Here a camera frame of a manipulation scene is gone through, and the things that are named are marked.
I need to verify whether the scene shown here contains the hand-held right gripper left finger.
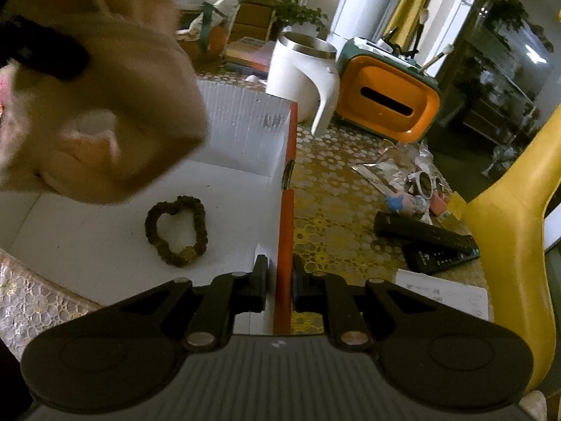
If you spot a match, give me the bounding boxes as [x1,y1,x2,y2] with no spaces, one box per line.
[99,255,269,354]

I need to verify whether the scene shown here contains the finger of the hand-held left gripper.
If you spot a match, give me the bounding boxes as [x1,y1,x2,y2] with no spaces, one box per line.
[0,15,90,82]

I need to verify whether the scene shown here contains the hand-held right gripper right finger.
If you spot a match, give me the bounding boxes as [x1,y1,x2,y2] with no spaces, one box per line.
[292,254,459,352]

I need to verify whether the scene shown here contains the white orange cardboard box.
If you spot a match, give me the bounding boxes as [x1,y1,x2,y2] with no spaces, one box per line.
[0,76,299,336]

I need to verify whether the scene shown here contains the yellow lace tablecloth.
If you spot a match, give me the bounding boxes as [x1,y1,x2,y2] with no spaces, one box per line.
[0,66,496,360]

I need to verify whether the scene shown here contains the dark brown scrunchie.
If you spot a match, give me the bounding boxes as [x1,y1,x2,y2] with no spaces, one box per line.
[144,195,208,268]

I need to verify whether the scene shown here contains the small blue pink figurine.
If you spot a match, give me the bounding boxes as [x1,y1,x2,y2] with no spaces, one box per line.
[385,191,424,218]

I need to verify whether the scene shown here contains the long black remote control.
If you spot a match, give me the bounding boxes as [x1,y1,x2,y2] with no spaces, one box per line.
[373,210,479,256]

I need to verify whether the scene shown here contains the short black remote control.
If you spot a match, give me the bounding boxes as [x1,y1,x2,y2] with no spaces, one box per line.
[402,241,480,276]

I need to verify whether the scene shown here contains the white handwritten paper sheet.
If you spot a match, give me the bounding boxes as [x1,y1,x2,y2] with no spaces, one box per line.
[394,269,489,322]

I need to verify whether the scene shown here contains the clear plastic wrapper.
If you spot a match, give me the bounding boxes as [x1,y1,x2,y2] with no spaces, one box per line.
[351,140,434,194]

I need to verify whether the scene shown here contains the white sunglasses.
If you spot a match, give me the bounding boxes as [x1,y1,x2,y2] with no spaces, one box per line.
[405,170,443,198]

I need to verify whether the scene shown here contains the clear bag of fruit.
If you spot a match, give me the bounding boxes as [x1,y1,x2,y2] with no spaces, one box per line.
[175,0,246,66]

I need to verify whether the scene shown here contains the small yellow box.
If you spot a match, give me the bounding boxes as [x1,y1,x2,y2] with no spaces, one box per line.
[445,193,467,222]

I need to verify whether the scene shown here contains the stack of books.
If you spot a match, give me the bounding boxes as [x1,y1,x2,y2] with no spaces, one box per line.
[221,37,277,75]

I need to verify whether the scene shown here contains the white mug with steel rim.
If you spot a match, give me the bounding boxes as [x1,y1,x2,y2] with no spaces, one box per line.
[265,32,342,138]

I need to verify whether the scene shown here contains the wooden drawer box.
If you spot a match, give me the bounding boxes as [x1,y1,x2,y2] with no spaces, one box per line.
[230,0,277,42]

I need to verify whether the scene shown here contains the yellow chair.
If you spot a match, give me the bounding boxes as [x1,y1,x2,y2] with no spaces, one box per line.
[462,103,561,393]

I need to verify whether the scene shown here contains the orange green tissue box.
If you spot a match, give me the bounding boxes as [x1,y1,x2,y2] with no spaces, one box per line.
[335,37,442,143]

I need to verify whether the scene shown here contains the green potted plant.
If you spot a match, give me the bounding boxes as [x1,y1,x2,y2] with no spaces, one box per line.
[269,0,329,36]

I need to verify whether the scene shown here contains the white lace seat cushion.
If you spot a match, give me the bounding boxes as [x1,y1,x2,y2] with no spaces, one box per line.
[521,388,548,421]

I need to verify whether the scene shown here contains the white tipped brush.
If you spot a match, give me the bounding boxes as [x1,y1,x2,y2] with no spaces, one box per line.
[421,44,454,73]

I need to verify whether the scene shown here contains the dark glass cabinet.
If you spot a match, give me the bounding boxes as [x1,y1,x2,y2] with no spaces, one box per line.
[434,0,557,145]

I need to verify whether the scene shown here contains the black brush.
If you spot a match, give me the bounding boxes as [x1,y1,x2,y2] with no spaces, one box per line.
[412,9,428,55]

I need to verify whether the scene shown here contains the yellow curtain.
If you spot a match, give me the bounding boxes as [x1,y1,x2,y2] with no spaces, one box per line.
[386,0,439,45]

